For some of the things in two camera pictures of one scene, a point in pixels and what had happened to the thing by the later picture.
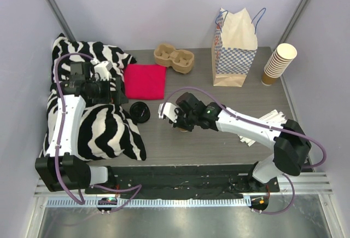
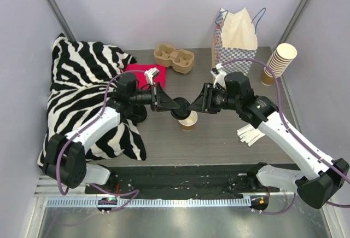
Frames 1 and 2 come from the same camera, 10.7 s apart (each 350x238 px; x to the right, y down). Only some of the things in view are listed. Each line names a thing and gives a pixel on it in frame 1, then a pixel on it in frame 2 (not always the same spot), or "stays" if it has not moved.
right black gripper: x=180 y=118 → x=205 y=98
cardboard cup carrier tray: x=180 y=60 stays
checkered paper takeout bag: x=234 y=46 stays
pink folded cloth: x=143 y=81 stays
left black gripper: x=117 y=91 → x=157 y=97
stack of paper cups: x=281 y=57 stays
